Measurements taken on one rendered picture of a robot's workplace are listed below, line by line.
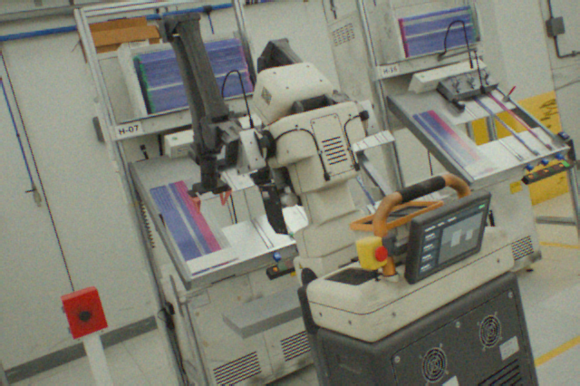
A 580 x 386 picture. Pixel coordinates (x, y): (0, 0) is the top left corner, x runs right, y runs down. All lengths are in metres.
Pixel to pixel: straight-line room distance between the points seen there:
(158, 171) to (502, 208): 1.94
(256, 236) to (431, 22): 1.69
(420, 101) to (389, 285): 2.05
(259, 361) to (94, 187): 1.90
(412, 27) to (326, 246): 1.90
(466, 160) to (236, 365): 1.49
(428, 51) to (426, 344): 2.22
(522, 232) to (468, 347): 2.11
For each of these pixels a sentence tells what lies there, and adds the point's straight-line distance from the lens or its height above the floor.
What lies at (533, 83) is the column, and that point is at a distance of 5.45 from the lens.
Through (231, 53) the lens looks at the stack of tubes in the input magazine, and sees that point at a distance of 2.83.
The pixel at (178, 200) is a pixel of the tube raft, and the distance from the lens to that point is 2.52.
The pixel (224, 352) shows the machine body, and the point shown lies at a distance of 2.71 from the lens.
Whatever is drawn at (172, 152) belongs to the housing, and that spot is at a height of 1.20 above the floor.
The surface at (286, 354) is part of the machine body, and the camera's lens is 2.84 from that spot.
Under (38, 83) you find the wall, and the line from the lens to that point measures 4.16.
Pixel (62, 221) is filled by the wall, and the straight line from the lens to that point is 4.13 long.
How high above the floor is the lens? 1.24
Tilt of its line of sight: 7 degrees down
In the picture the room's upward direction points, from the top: 14 degrees counter-clockwise
